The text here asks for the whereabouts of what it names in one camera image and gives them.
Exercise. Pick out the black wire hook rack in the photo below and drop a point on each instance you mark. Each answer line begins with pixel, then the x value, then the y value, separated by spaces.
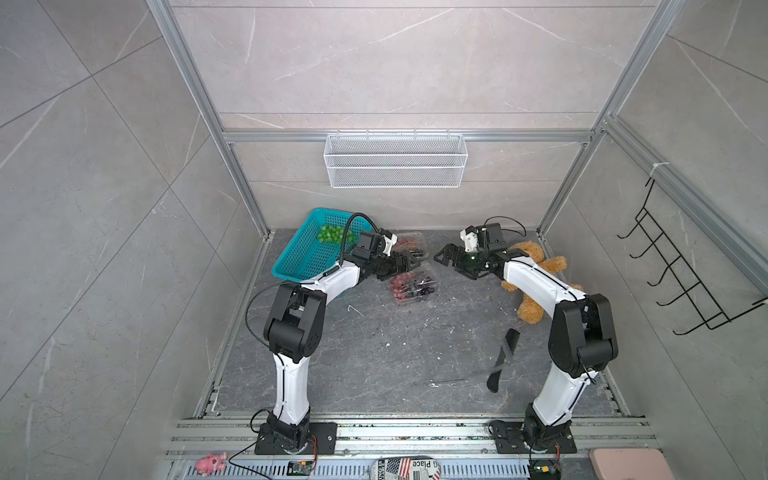
pixel 690 287

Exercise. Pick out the clear plastic clamshell container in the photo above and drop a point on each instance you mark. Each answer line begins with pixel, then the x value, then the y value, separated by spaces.
pixel 411 243

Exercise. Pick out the brown teddy bear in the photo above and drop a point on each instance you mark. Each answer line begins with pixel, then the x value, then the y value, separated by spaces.
pixel 536 277

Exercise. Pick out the white wire mesh shelf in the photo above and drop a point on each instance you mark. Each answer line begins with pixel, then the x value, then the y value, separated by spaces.
pixel 357 161

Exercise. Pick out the teal plastic basket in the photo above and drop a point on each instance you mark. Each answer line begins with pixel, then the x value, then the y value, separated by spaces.
pixel 305 257

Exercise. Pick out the black knife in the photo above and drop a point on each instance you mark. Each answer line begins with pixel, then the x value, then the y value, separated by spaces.
pixel 506 352

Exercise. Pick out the pink pad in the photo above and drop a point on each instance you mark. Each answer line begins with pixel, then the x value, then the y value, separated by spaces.
pixel 630 464

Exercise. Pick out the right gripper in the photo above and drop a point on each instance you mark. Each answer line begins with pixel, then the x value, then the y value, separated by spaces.
pixel 460 253

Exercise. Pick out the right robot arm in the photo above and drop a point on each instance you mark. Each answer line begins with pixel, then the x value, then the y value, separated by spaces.
pixel 582 339

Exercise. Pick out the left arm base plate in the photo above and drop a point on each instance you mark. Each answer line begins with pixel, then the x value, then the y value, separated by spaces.
pixel 308 438

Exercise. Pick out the green grape bunch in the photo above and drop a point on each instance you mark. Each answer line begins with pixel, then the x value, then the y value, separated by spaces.
pixel 334 234

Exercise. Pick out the pink pig toy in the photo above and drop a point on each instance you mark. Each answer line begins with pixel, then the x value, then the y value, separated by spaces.
pixel 212 464

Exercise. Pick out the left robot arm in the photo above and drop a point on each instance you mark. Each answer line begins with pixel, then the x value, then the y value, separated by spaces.
pixel 294 327

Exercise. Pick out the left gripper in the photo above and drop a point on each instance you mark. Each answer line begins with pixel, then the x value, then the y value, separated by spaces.
pixel 397 268

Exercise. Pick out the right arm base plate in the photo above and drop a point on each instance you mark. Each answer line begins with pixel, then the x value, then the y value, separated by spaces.
pixel 528 437

